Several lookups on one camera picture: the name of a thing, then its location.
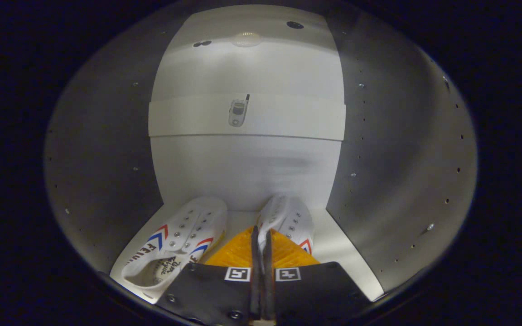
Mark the white cabinet shelf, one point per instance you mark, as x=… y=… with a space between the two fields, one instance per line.
x=288 y=117

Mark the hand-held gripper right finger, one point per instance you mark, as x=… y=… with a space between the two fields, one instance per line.
x=315 y=292

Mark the white canvas shoe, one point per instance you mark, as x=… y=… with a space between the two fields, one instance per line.
x=288 y=217
x=188 y=231

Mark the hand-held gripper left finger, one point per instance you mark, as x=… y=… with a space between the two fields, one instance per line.
x=215 y=290

